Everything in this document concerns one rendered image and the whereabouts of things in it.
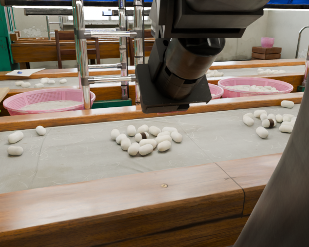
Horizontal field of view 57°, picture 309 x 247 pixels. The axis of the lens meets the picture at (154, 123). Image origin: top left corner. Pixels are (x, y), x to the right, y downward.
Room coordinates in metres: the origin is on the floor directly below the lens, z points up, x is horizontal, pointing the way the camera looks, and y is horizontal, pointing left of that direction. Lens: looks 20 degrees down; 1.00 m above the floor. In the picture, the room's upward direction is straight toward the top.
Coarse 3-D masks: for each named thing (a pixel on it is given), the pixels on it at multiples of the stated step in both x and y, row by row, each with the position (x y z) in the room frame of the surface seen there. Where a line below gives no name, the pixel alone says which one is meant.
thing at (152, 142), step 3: (141, 141) 0.55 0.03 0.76; (144, 141) 0.55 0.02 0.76; (147, 141) 0.55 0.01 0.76; (150, 141) 0.55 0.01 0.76; (153, 141) 0.55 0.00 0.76; (141, 144) 0.54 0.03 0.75; (144, 144) 0.54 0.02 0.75; (153, 144) 0.54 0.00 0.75; (156, 144) 0.55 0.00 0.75; (153, 147) 0.54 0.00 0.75
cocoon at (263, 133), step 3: (258, 129) 0.62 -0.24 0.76; (261, 129) 0.61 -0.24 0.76; (264, 129) 0.61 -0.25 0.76; (258, 132) 0.61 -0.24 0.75; (261, 132) 0.60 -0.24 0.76; (264, 132) 0.60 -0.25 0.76; (267, 132) 0.60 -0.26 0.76; (261, 135) 0.60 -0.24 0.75; (264, 135) 0.60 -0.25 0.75; (267, 135) 0.60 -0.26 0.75
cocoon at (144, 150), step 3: (147, 144) 0.53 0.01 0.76; (150, 144) 0.53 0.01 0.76; (141, 147) 0.52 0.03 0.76; (144, 147) 0.52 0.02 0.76; (147, 147) 0.52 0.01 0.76; (150, 147) 0.52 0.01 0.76; (141, 150) 0.51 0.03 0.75; (144, 150) 0.51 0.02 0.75; (147, 150) 0.52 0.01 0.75; (150, 150) 0.52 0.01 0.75; (141, 153) 0.51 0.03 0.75; (144, 153) 0.51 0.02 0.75; (147, 153) 0.52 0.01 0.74
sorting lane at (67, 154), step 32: (64, 128) 0.67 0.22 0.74; (96, 128) 0.67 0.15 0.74; (160, 128) 0.67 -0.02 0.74; (192, 128) 0.67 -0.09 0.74; (224, 128) 0.67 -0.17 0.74; (256, 128) 0.67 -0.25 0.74; (0, 160) 0.50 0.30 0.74; (32, 160) 0.50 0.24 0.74; (64, 160) 0.50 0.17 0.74; (96, 160) 0.50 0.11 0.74; (128, 160) 0.50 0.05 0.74; (160, 160) 0.50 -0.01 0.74; (192, 160) 0.50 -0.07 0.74; (224, 160) 0.50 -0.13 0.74; (0, 192) 0.39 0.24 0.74
